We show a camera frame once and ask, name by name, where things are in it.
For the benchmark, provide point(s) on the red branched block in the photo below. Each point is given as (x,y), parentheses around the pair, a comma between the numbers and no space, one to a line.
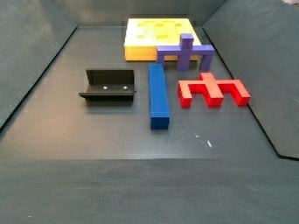
(213,89)

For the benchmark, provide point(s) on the purple branched block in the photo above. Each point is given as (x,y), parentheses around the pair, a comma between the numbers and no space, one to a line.
(185,51)

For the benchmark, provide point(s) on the yellow slotted board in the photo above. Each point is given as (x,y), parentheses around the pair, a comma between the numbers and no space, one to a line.
(146,33)

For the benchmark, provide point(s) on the blue rectangular bar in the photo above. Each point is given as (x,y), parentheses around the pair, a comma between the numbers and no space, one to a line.
(159,106)

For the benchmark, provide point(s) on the black angled bracket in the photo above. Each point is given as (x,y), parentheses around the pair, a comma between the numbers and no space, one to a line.
(110,84)

